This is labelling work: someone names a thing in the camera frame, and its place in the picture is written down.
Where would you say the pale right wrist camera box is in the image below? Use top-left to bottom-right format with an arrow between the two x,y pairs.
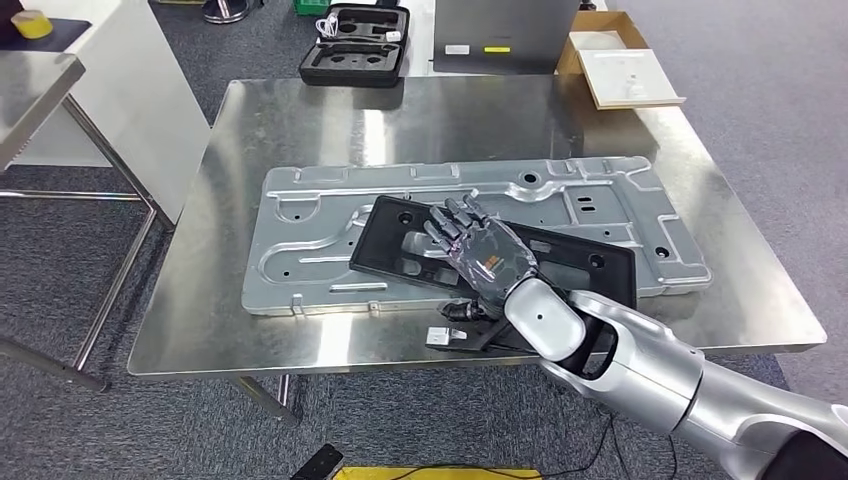
425,325 -> 470,347

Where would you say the chrome stanchion base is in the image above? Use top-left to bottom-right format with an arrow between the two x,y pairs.
200,0 -> 253,25

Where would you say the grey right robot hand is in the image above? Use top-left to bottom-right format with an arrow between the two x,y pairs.
422,193 -> 539,324

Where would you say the cardboard box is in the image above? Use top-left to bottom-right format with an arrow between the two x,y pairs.
555,9 -> 651,75

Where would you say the dark blue pad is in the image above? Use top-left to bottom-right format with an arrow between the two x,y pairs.
0,18 -> 93,54

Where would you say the black foam-lined case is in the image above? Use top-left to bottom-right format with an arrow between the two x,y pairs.
298,3 -> 412,89

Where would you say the stainless steel workbench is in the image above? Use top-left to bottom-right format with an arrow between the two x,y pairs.
127,74 -> 828,425

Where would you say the yellow tape roll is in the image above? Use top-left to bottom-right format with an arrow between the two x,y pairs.
11,9 -> 54,40

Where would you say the black plastic frame part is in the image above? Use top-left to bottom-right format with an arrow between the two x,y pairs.
349,195 -> 639,314

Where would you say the stamped sheet metal plate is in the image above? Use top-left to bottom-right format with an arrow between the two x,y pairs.
240,155 -> 714,318

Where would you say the white foam board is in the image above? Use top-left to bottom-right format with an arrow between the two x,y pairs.
577,47 -> 688,111

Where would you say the yellow floor tape square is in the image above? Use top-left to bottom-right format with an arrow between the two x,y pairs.
333,466 -> 543,480

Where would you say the steel side table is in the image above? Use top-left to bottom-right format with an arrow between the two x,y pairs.
0,52 -> 175,393

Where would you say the white cabinet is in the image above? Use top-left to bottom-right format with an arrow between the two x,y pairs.
11,0 -> 212,225

